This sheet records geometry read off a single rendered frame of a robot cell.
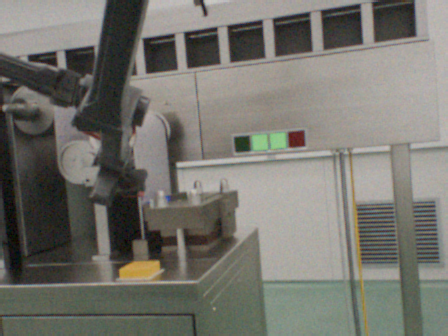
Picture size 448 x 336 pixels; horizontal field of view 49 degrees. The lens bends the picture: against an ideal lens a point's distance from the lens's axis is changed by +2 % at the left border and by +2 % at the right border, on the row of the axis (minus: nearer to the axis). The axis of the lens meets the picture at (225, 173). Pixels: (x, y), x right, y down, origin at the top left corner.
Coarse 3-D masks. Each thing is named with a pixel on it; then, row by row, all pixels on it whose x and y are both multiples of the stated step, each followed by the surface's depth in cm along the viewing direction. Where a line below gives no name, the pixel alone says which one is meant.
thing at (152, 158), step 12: (144, 156) 143; (156, 156) 152; (144, 168) 143; (156, 168) 151; (168, 168) 161; (156, 180) 151; (168, 180) 160; (144, 192) 142; (156, 192) 150; (168, 192) 159
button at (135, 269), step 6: (132, 264) 115; (138, 264) 114; (144, 264) 114; (150, 264) 113; (156, 264) 114; (120, 270) 111; (126, 270) 111; (132, 270) 111; (138, 270) 110; (144, 270) 110; (150, 270) 111; (156, 270) 114; (120, 276) 111; (126, 276) 111; (132, 276) 111; (138, 276) 110; (144, 276) 110
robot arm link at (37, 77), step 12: (0, 60) 99; (12, 60) 101; (24, 60) 104; (0, 72) 100; (12, 72) 102; (24, 72) 104; (36, 72) 106; (48, 72) 108; (60, 72) 110; (24, 84) 106; (36, 84) 106; (48, 84) 109; (60, 84) 112; (72, 84) 114; (48, 96) 111; (60, 96) 112
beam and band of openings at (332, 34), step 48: (240, 0) 160; (288, 0) 156; (336, 0) 152; (384, 0) 149; (0, 48) 184; (48, 48) 179; (96, 48) 175; (144, 48) 171; (192, 48) 173; (240, 48) 168; (288, 48) 164; (336, 48) 154
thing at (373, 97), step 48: (384, 48) 149; (432, 48) 146; (192, 96) 166; (240, 96) 162; (288, 96) 158; (336, 96) 154; (384, 96) 150; (432, 96) 147; (192, 144) 167; (336, 144) 155; (384, 144) 151
